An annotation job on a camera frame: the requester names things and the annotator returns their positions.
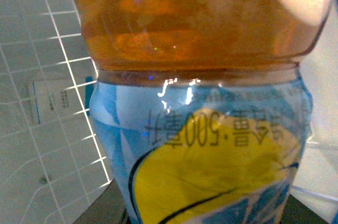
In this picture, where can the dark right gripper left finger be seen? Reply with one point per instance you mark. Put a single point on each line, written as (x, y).
(108, 208)

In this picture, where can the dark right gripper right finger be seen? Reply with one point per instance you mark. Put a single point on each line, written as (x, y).
(297, 212)

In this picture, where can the iced tea bottle blue label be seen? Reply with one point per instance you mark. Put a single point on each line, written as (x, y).
(200, 104)

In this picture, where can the white wire basket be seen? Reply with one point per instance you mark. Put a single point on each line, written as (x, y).
(52, 165)

